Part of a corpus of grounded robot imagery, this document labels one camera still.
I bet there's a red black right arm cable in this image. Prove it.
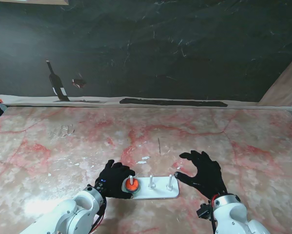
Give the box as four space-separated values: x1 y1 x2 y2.
209 194 220 234

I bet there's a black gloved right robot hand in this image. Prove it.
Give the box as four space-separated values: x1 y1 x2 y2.
174 150 228 200

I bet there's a leaning wooden plank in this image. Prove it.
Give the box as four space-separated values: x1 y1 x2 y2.
256 59 292 107

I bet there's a red black left arm cable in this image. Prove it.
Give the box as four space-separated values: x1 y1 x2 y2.
91 197 108 232

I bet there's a white Hanoi tower base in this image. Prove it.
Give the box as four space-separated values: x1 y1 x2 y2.
121 174 180 200

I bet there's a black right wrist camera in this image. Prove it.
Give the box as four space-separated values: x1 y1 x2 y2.
196 203 214 221

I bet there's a red black arm cable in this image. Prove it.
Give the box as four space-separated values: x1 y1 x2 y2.
91 197 108 232
209 194 220 234

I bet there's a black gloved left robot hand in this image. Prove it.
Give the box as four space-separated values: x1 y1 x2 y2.
95 159 136 200

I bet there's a small orange ring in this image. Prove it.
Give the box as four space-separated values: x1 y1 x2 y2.
124 178 139 192

